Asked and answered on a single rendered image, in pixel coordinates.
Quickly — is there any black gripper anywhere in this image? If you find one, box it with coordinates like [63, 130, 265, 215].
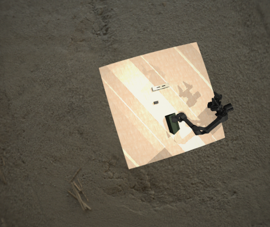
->
[210, 92, 223, 111]

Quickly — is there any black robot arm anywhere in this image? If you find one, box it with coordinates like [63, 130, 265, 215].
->
[171, 103, 234, 135]

